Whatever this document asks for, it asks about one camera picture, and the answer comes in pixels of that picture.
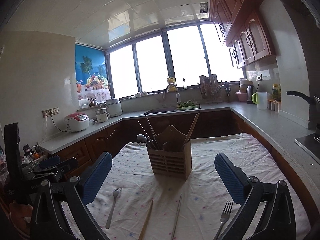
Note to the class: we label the dish rack with utensils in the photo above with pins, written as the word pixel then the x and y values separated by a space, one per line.
pixel 210 88

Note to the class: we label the wall power strip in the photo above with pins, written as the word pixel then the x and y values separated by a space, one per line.
pixel 49 112

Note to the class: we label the steel fork right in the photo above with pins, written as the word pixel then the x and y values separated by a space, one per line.
pixel 225 215

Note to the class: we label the small white cooking pot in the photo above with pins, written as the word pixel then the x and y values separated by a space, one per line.
pixel 102 115

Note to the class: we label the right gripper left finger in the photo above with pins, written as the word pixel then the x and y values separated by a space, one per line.
pixel 48 220

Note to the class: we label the wooden utensil holder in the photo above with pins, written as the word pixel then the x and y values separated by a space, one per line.
pixel 170 154

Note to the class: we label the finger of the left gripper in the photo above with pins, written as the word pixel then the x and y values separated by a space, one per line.
pixel 50 162
pixel 67 165

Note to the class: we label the wooden chopstick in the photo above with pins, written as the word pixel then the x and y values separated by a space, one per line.
pixel 143 230
pixel 152 132

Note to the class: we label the wooden upper cabinets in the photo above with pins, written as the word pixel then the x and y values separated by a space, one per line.
pixel 242 29

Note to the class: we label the steel fork left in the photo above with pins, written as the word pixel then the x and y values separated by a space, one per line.
pixel 115 194

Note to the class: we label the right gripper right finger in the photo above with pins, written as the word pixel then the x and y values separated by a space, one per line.
pixel 278 218

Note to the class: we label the green vegetables basket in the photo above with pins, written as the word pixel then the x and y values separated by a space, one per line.
pixel 187 105

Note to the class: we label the spice jar set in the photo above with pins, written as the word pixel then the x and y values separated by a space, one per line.
pixel 274 99

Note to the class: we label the white rice cooker pot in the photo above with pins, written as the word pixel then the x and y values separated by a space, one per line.
pixel 114 107

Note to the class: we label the steel electric kettle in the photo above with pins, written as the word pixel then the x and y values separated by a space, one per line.
pixel 250 92

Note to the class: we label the pink bowl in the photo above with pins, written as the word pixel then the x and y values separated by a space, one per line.
pixel 242 97

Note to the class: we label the steel fork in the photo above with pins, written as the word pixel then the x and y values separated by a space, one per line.
pixel 115 194
pixel 225 215

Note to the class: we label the tropical fruit poster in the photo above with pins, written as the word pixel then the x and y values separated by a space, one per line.
pixel 91 74

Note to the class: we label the kitchen faucet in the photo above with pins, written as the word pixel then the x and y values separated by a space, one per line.
pixel 171 87

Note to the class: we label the black wok pan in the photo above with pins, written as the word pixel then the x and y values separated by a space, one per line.
pixel 314 100

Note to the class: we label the white pitcher green handle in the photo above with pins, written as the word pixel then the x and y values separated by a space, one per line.
pixel 260 99

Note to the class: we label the white floral tablecloth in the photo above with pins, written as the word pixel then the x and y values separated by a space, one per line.
pixel 203 193

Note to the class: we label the steel spoon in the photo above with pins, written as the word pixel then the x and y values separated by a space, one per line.
pixel 142 138

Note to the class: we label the red white rice cooker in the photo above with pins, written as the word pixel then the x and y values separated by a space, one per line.
pixel 77 122

